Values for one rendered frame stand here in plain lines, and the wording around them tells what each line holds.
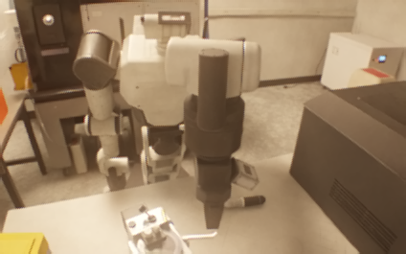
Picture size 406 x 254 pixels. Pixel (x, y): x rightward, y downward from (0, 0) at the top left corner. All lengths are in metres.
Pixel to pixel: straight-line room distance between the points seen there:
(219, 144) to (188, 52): 0.13
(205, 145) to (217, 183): 0.07
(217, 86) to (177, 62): 0.07
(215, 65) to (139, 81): 0.50
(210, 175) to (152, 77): 0.44
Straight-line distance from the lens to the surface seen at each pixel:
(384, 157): 0.65
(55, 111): 2.09
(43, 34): 2.01
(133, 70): 0.80
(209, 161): 0.41
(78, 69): 0.85
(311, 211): 0.83
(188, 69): 0.35
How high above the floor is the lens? 1.47
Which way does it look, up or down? 31 degrees down
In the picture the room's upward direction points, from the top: 1 degrees clockwise
